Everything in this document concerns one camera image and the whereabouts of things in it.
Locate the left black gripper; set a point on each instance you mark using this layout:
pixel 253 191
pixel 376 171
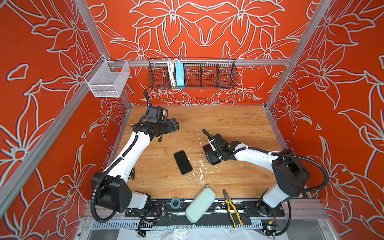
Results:
pixel 170 128

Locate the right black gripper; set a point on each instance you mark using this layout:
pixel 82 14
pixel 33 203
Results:
pixel 209 153

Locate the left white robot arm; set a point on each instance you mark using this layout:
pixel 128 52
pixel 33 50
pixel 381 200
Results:
pixel 110 191

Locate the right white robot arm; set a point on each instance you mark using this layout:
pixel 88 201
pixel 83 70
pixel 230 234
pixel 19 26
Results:
pixel 290 172

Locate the phone in black case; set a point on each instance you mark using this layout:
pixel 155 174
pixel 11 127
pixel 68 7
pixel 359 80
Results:
pixel 183 162

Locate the mint green glasses case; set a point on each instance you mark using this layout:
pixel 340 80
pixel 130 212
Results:
pixel 199 206

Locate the light blue box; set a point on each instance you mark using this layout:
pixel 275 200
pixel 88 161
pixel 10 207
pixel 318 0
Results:
pixel 180 76

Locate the blue tape roll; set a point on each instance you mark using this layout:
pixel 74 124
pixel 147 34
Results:
pixel 175 203

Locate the green circuit board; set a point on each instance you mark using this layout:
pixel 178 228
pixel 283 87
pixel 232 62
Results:
pixel 270 227

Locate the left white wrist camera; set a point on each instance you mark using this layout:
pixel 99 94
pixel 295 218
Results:
pixel 165 115

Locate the yellow handled pliers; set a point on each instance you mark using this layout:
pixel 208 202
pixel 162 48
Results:
pixel 231 209

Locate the black wire wall basket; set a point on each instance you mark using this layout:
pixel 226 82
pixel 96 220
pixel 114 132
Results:
pixel 200 73

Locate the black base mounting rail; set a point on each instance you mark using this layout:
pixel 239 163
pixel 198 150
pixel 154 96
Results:
pixel 176 213

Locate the clear plastic wall bin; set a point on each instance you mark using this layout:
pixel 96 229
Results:
pixel 107 81

